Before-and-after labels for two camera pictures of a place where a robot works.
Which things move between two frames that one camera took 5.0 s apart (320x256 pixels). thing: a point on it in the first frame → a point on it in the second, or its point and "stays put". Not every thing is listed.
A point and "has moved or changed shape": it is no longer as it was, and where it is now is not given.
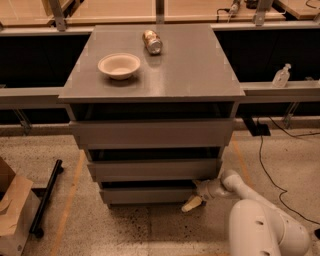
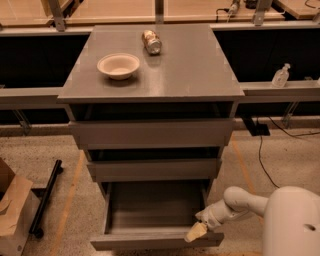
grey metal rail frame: (257, 92) stays put
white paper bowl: (119, 66) stays put
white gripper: (204, 191) → (209, 217)
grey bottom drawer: (147, 196) has moved or changed shape
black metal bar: (35, 229) stays put
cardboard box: (19, 205) stays put
